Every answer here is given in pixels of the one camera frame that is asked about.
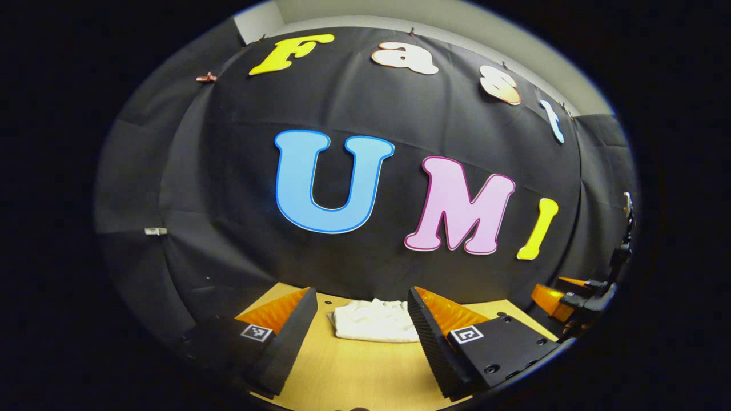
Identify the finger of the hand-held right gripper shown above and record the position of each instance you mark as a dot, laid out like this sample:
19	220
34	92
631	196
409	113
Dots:
572	281
549	299

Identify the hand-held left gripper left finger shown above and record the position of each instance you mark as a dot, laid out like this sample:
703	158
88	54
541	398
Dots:
291	337

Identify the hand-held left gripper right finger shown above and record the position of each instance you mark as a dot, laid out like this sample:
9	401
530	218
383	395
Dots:
428	342

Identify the cream white sweatshirt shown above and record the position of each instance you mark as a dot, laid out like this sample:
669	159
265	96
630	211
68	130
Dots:
374	322

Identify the white cloth clip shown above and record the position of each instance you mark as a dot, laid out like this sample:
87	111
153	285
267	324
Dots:
156	231

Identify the black backdrop cloth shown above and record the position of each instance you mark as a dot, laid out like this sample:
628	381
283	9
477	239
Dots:
365	103

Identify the copper cloth clip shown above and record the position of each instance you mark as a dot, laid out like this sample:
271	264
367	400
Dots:
207	77

